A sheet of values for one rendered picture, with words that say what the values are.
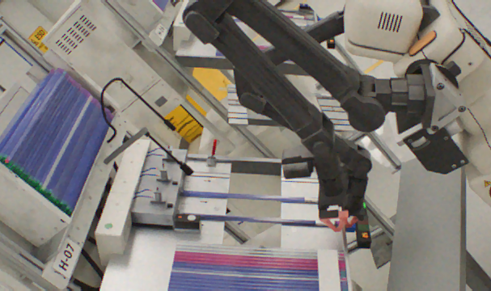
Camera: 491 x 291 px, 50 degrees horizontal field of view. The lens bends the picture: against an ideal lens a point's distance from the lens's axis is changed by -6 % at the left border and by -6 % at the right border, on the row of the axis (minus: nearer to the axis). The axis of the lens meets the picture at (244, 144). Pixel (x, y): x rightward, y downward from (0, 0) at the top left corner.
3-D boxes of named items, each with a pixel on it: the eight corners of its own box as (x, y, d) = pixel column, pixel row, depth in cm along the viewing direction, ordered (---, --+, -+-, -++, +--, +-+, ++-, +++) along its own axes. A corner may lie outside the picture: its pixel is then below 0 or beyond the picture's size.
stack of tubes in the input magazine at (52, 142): (115, 114, 191) (57, 62, 180) (72, 212, 150) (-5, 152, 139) (92, 132, 196) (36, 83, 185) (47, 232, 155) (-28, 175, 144)
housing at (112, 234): (153, 170, 207) (150, 139, 198) (125, 267, 167) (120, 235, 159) (133, 168, 207) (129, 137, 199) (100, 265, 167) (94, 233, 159)
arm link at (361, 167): (369, 163, 157) (368, 151, 165) (330, 158, 159) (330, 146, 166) (362, 200, 162) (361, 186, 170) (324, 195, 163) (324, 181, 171)
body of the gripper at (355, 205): (343, 218, 167) (347, 200, 163) (340, 196, 175) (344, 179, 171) (364, 219, 167) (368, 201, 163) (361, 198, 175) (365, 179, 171)
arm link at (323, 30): (218, 71, 153) (226, 62, 162) (243, 112, 157) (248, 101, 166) (366, -4, 139) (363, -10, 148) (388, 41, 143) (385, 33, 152)
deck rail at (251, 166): (335, 175, 206) (336, 162, 202) (335, 179, 204) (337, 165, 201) (143, 164, 208) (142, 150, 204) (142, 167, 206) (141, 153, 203)
